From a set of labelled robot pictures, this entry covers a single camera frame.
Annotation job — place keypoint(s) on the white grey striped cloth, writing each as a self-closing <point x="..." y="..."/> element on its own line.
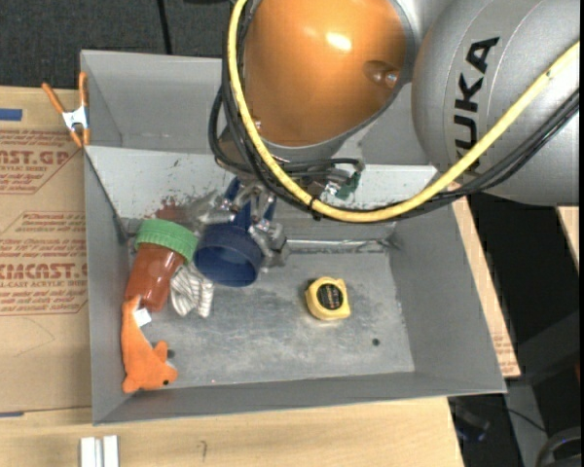
<point x="194" y="295"/>

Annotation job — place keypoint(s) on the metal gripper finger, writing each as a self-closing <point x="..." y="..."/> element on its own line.
<point x="268" y="242"/>
<point x="220" y="209"/>

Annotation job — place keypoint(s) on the brown jar with green lid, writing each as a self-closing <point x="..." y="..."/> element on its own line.
<point x="153" y="273"/>

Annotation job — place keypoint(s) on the dark blue cup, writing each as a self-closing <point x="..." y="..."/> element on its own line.
<point x="229" y="259"/>

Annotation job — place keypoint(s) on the orange toy fish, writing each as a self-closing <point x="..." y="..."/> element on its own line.
<point x="143" y="355"/>

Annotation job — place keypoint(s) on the yellow tape measure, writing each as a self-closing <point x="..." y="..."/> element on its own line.
<point x="327" y="298"/>

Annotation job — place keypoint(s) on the grey metal bin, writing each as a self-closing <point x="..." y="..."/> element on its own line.
<point x="297" y="338"/>

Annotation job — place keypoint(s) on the brown cardboard board, red print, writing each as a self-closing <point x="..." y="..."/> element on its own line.
<point x="39" y="261"/>

